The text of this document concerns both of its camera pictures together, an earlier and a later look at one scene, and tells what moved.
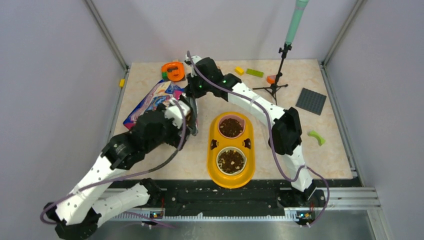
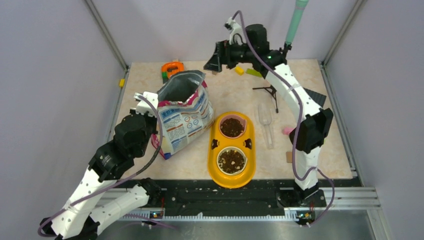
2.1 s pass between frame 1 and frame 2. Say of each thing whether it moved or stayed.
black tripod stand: stayed
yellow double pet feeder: stayed
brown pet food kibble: stayed
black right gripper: moved
